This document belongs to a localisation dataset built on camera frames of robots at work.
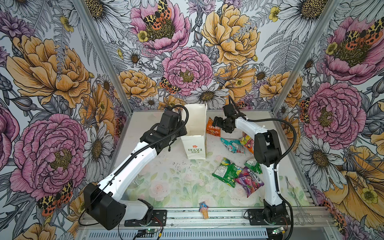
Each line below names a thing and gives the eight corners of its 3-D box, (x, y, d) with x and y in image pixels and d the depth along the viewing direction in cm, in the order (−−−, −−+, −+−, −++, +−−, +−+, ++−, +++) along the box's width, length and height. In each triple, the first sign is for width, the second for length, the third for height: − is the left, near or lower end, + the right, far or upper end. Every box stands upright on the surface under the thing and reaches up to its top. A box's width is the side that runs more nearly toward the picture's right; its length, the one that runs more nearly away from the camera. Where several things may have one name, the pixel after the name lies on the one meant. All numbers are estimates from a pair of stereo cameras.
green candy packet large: (212, 175, 90) (212, 173, 87) (223, 159, 97) (224, 156, 94) (232, 189, 85) (234, 187, 82) (242, 171, 92) (244, 168, 89)
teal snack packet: (223, 154, 98) (224, 150, 94) (221, 142, 105) (222, 137, 100) (242, 154, 98) (244, 150, 94) (239, 142, 105) (241, 137, 100)
